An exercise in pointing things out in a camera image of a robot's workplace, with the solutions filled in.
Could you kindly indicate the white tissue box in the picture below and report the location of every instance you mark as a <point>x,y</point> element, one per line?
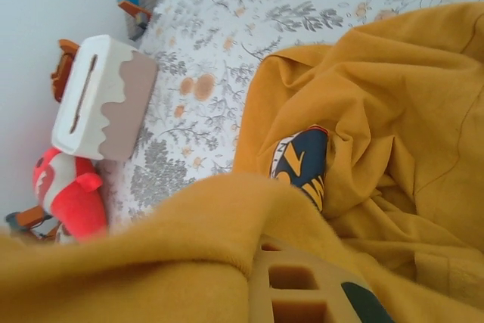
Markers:
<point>98,73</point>

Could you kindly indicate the floral table mat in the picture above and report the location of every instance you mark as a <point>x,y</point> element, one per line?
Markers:
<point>227,16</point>

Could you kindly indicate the yellow t-shirt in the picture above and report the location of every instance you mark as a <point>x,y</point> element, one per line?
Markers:
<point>378,111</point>

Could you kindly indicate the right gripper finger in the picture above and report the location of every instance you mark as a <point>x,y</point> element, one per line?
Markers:
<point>295,294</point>

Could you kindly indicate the red shark plush toy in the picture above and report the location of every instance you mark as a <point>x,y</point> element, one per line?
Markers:
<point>75,202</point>

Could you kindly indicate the brown orange robot wall sticker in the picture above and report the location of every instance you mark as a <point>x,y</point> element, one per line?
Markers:
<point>60,73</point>

